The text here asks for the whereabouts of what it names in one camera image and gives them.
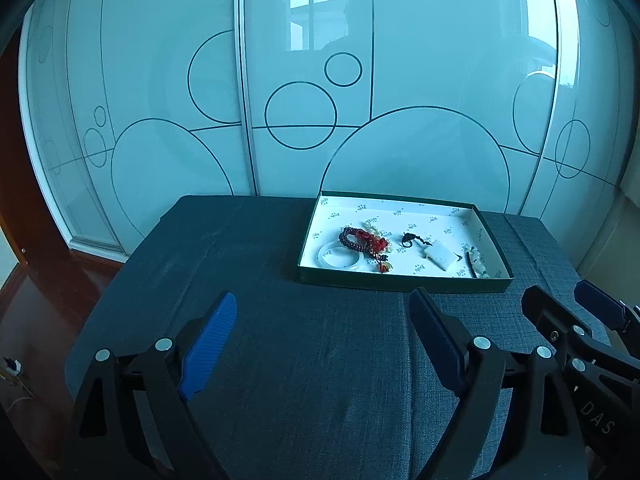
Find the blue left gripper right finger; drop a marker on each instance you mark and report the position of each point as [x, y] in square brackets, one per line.
[444, 339]

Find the red tassel gold pendant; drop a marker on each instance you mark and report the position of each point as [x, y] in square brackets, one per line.
[375, 247]

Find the white glass wardrobe doors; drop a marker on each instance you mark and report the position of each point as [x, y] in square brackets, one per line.
[518, 106]

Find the dark grey fabric cover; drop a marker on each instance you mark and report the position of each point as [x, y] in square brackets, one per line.
[314, 382]

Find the dark cord white jade pendant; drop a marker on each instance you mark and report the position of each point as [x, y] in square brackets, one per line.
[435, 251]

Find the green shallow jewelry box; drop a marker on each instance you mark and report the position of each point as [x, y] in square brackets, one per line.
[459, 226]

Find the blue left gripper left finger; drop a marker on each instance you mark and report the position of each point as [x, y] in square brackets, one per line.
[201, 341]

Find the white jade bangle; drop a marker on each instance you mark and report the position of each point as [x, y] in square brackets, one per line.
[336, 256]

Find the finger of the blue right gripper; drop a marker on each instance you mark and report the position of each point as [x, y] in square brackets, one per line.
[611, 312]

